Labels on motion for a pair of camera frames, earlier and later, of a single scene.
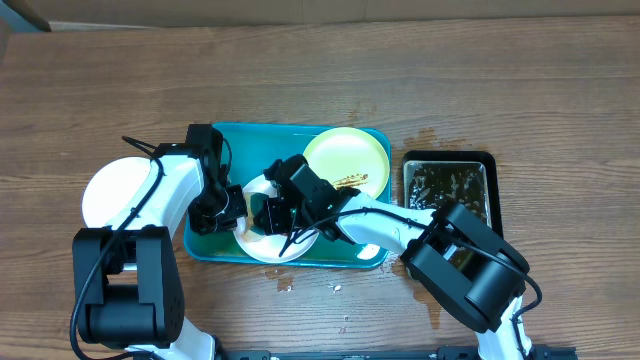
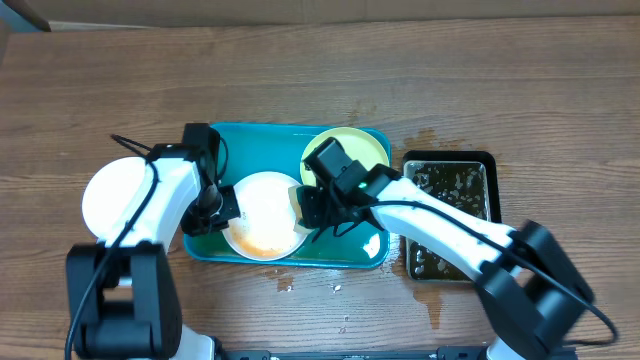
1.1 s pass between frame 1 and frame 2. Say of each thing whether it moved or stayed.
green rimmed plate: stayed
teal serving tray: stayed
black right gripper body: moved
